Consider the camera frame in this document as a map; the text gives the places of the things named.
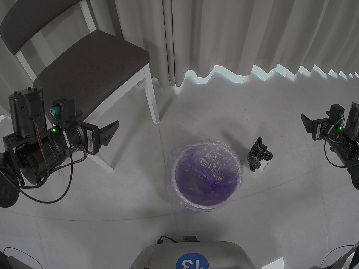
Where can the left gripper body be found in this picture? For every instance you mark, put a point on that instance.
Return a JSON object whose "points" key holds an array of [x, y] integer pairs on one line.
{"points": [[90, 139]]}

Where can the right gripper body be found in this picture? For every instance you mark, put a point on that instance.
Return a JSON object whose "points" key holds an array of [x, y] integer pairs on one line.
{"points": [[319, 129]]}

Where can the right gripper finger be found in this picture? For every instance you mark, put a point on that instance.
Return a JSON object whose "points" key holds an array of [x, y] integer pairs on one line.
{"points": [[307, 123]]}

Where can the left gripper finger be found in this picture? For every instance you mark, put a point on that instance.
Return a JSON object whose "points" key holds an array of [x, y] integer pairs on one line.
{"points": [[108, 133]]}

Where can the black plastic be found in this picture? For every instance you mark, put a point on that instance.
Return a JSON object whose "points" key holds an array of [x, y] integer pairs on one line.
{"points": [[256, 153]]}

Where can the white printed wrapper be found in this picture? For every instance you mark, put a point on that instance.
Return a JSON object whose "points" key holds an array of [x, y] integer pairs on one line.
{"points": [[265, 167]]}

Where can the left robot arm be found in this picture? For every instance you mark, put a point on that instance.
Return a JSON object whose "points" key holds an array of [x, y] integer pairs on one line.
{"points": [[26, 113]]}

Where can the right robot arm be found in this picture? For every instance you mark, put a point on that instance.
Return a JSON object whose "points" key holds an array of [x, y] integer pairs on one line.
{"points": [[354, 150]]}

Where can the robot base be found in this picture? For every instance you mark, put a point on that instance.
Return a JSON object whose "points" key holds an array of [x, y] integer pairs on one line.
{"points": [[193, 255]]}

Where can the white trash bin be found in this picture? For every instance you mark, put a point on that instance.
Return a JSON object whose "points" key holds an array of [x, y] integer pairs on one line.
{"points": [[196, 205]]}

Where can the white chair dark grey seat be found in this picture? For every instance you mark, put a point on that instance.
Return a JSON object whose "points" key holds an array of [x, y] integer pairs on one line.
{"points": [[92, 63]]}

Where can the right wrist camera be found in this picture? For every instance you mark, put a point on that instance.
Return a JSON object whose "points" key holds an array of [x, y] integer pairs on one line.
{"points": [[336, 112]]}

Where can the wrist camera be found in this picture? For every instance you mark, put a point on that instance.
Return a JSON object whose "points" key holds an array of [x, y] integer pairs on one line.
{"points": [[336, 112], [67, 109]]}

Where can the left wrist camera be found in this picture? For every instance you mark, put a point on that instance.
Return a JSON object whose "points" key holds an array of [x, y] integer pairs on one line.
{"points": [[67, 109]]}

